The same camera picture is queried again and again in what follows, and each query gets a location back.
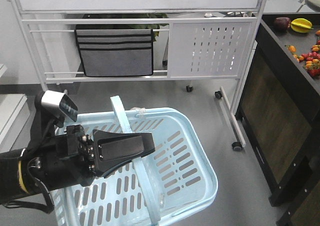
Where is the dark wooden display counter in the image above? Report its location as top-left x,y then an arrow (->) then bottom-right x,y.
236,13 -> 320,226

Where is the white rolling whiteboard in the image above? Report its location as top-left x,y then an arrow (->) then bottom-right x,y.
9,0 -> 266,146

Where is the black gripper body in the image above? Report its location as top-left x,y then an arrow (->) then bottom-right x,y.
29,124 -> 95,191

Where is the light blue plastic basket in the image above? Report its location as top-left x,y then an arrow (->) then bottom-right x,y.
51,96 -> 218,226

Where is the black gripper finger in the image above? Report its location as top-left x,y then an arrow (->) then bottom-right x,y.
92,129 -> 155,178

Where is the grey fabric pocket organiser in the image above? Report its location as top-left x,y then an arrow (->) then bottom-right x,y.
75,29 -> 154,78

